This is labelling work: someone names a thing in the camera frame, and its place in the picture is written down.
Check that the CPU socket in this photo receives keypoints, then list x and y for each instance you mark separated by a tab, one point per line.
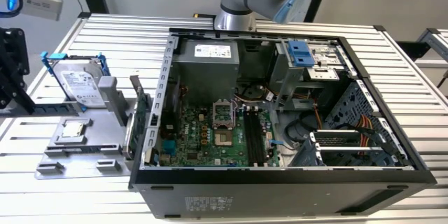
224	138

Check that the grey metal disk bay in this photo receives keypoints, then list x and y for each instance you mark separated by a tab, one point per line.
336	137

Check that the black grey PC case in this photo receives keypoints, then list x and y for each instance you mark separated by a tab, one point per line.
244	197

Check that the blue plastic drive latch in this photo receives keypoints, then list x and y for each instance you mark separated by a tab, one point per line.
299	56

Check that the grey parts rack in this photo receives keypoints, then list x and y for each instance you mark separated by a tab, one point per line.
102	129

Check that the black RAM slot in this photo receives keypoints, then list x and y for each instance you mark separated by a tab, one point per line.
251	140
247	140
258	140

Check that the small slatted metal table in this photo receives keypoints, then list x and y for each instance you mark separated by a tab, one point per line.
435	37

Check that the hard disk in blue carrier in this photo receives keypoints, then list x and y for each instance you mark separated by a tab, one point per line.
79	85

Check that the silver CPU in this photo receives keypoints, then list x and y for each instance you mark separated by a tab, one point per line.
71	130

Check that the green motherboard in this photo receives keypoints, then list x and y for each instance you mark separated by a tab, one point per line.
227	155

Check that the black table connector bracket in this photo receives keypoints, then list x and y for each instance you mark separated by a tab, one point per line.
416	48

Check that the green graphics card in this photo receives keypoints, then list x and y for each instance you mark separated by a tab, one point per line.
140	113

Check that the blue board connector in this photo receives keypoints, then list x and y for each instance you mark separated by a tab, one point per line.
168	147

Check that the black cooler fan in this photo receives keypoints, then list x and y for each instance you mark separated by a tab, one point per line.
254	91

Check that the grey power supply unit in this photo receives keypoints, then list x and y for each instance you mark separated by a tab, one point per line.
207	77

